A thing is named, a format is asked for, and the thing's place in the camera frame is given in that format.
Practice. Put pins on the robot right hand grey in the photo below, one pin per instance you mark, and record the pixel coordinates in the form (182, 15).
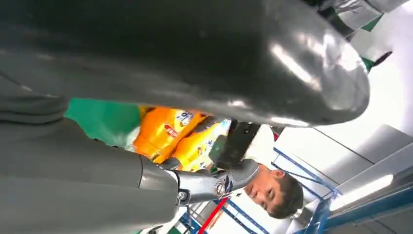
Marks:
(161, 48)

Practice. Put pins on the green table mat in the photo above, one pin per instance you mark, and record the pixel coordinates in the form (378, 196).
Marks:
(103, 119)

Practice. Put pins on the red bar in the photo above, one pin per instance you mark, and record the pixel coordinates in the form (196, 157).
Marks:
(213, 216)

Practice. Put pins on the person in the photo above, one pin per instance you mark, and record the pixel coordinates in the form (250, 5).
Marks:
(274, 193)

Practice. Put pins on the ceiling light strip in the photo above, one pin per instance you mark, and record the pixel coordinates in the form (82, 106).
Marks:
(361, 192)

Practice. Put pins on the blue metal frame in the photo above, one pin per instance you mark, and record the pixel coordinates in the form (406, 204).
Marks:
(319, 216)

